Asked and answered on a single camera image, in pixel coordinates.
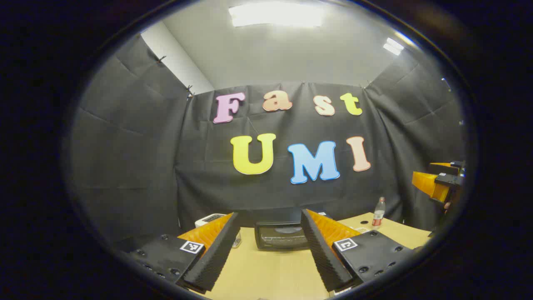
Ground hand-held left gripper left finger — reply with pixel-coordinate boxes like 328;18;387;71
129;212;241;292

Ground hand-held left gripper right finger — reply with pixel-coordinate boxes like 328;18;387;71
301;208;415;292

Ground black electric oven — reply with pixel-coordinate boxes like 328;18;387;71
255;210;334;251

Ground white toaster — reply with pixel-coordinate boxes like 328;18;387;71
195;213;227;228

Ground clear bottle with red label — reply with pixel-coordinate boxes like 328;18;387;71
372;197;386;228

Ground black backdrop cloth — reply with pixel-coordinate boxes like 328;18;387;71
69;33;467;246

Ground small ceiling light panel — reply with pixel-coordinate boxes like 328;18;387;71
383;37;404;56

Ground large ceiling light panel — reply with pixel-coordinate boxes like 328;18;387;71
228;2;325;28

